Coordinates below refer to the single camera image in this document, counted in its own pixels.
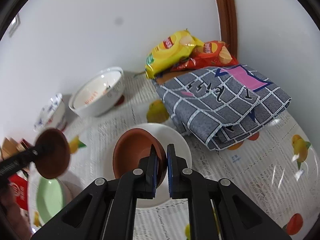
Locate large white bowl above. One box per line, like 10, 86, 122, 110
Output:
68, 67, 125, 117

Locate small brown clay bowl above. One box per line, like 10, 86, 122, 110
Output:
34, 128, 71, 179

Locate fruit pattern tablecloth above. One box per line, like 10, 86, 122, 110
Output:
60, 76, 319, 239

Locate brown door frame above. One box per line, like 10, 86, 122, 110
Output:
216, 0, 238, 57

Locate grey checked cloth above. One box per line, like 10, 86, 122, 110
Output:
153, 64, 291, 150

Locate green square plate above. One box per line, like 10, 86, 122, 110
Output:
36, 178, 67, 224

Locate red chips bag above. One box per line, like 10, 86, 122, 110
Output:
170, 41, 239, 72

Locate white rose pattern bowl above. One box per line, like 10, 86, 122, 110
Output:
100, 122, 193, 209

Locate blue crane pattern bowl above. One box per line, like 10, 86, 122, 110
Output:
33, 93, 67, 133

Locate person's left hand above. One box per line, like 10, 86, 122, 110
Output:
1, 184, 31, 239

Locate wooden board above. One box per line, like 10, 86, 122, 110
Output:
1, 138, 19, 160

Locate red paper bag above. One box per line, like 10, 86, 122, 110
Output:
9, 174, 28, 211

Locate yellow chips bag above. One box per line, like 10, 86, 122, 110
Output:
145, 29, 204, 79

